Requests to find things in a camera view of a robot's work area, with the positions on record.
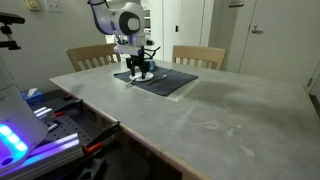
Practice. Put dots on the black metal bracket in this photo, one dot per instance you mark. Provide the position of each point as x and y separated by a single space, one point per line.
93 170

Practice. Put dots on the black camera on mount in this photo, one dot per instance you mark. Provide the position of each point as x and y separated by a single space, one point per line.
10 20

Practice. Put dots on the black perforated mounting board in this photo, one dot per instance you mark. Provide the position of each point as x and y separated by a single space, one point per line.
71 128

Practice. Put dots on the silver metal fork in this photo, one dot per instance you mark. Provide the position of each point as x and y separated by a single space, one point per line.
129 84
156 80

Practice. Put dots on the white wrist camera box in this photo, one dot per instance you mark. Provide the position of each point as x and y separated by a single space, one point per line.
128 50

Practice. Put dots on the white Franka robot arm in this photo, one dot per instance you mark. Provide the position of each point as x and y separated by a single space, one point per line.
116 20

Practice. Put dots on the light blue crumpled cloth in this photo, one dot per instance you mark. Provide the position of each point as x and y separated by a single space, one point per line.
152 65

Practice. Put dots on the grey wall sign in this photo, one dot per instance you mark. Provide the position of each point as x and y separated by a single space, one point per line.
236 3

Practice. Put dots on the cream wall thermostat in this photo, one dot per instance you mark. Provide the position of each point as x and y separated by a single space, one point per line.
32 4

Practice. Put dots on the light wooden slat-back chair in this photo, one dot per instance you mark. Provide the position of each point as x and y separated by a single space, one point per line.
90 53
200 54

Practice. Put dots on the white robot base blue lights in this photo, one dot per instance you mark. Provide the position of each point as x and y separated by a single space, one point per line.
16 110

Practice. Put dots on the aluminium extrusion rail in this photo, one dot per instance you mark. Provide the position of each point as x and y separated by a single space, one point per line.
45 115
50 156

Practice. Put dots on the white light switch plate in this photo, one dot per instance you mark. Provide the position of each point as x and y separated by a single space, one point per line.
53 5

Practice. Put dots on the dark blue cloth placemat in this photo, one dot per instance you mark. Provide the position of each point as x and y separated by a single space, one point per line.
173 83

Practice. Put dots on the blue tissue box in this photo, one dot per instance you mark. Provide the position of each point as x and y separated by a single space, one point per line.
31 97

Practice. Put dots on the grey door hinge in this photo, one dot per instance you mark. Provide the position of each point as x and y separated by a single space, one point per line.
309 82

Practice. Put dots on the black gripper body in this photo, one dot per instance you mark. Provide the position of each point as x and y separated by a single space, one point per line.
138 62

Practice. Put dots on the white door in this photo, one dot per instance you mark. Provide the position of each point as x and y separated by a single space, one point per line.
283 40

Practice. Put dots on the small black wall switch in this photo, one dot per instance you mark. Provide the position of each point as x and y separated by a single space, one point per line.
176 28

